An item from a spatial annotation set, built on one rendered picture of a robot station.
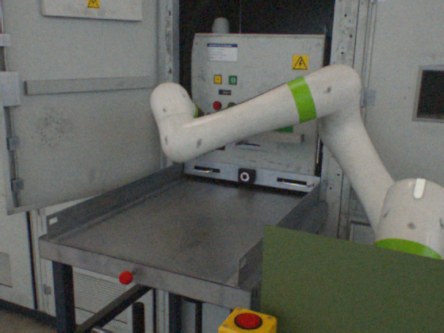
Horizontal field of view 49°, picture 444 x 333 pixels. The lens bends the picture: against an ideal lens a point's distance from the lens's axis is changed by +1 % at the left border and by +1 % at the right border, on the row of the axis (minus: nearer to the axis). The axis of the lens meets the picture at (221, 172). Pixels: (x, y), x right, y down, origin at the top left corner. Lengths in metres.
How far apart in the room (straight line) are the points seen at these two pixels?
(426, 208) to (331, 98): 0.39
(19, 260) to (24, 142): 1.08
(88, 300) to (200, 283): 1.31
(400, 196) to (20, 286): 2.05
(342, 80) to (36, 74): 0.92
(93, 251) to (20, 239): 1.28
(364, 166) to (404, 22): 0.47
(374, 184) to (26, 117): 1.04
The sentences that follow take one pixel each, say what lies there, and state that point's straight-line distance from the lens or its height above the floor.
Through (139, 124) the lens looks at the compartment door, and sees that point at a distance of 1.84.
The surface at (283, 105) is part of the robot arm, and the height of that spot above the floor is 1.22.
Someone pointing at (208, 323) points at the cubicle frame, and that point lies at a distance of 2.08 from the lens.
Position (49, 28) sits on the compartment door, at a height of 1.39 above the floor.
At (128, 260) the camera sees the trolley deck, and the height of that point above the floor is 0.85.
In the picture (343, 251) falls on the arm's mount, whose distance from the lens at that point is 0.86.
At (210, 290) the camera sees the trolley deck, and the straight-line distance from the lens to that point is 1.13.
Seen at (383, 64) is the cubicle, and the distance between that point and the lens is 1.56.
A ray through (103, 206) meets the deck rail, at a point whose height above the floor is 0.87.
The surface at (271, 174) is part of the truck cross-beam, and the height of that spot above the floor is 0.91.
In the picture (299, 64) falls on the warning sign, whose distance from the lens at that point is 1.68.
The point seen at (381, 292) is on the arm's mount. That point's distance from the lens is 0.87.
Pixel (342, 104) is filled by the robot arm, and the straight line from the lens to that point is 1.28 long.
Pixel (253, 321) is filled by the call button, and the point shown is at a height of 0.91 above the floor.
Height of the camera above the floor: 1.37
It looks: 15 degrees down
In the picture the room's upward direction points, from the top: 1 degrees clockwise
